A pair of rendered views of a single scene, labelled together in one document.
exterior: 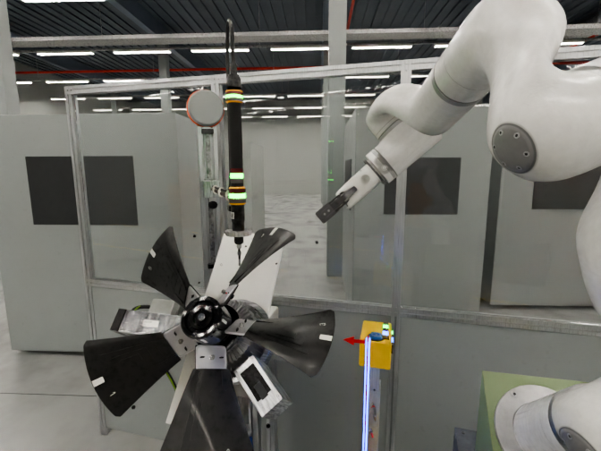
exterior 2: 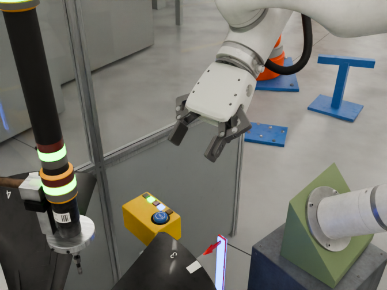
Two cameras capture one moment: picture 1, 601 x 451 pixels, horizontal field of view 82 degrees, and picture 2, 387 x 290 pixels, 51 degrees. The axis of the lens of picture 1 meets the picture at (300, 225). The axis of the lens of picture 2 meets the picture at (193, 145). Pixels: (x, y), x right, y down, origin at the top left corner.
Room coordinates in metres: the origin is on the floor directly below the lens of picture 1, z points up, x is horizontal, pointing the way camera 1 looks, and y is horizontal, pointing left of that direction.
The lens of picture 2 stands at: (0.53, 0.44, 1.89)
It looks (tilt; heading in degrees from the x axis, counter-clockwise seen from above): 33 degrees down; 302
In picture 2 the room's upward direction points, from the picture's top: straight up
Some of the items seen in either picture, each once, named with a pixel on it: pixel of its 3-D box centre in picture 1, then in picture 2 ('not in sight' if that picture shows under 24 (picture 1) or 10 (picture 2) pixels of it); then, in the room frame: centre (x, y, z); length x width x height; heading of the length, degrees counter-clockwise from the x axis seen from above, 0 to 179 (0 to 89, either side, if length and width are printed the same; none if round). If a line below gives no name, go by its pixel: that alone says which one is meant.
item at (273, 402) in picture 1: (263, 387); not in sight; (0.93, 0.11, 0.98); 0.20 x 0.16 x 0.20; 165
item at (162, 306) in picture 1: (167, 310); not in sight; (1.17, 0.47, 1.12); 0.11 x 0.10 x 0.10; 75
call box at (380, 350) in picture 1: (376, 344); (151, 222); (1.11, -0.26, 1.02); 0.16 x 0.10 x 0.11; 165
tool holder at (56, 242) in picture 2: (237, 216); (59, 211); (0.92, 0.17, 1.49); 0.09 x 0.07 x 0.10; 20
